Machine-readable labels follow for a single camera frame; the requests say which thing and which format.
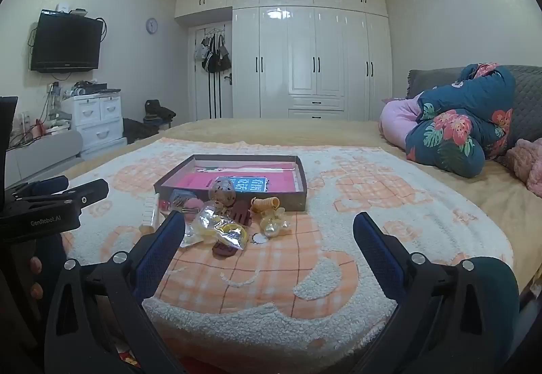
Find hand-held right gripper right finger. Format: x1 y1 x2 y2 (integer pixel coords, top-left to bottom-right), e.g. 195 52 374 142
352 212 505 374

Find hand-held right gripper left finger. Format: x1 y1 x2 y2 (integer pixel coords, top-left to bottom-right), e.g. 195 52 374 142
44 211 187 374

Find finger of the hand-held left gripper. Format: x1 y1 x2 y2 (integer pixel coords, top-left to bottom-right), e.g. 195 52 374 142
6 176 69 199
19 178 110 209

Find white hair clip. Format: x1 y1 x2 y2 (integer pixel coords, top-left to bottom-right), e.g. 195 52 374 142
140 193 161 233

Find plastic bag of yellow rings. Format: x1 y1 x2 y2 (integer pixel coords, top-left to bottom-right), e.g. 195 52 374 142
180 205 248 251

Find spotted bow hair tie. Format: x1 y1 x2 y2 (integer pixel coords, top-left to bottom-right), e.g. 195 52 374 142
209 177 237 207

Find maroon hair clip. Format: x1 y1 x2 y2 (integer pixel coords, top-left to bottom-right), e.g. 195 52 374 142
212 200 253 259

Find shallow cardboard box pink lining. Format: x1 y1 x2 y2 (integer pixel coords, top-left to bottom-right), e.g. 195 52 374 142
153 154 308 212

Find clear yellow flower hair clip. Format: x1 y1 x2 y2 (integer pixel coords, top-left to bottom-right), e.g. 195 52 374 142
259 208 291 238

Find person's left hand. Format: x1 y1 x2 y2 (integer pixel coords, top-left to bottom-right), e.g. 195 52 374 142
29 255 44 300

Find grey bench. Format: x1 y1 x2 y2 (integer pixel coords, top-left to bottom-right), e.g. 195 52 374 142
4 130 85 188

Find orange and white printed blanket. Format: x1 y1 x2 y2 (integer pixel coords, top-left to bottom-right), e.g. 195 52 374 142
61 138 515 374

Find white drawer cabinet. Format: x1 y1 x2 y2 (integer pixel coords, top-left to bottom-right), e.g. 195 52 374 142
63 89 128 157

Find dark bag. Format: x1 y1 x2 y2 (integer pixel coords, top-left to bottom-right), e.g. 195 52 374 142
123 118 159 144

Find dark chair with clothes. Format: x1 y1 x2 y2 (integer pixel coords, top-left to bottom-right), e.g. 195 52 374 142
143 100 176 131

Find pink quilt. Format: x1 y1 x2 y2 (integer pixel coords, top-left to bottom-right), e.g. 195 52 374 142
379 97 424 150

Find black flat screen television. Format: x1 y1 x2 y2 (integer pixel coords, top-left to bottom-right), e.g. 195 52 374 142
29 10 104 73

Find white room door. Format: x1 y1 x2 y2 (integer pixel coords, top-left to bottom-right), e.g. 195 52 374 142
188 20 234 121

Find floral blue quilt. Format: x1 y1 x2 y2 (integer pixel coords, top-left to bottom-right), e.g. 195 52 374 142
404 63 517 179

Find tan bed sheet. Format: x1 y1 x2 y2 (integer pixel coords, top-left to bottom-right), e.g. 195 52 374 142
63 118 542 294

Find pink fluffy cloth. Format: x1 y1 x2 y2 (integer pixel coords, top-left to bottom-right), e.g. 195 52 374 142
506 138 542 199

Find hanging bags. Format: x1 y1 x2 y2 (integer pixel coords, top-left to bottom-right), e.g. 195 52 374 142
195 32 231 74

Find white glossy wardrobe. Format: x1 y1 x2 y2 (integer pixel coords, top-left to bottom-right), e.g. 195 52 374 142
175 0 392 121

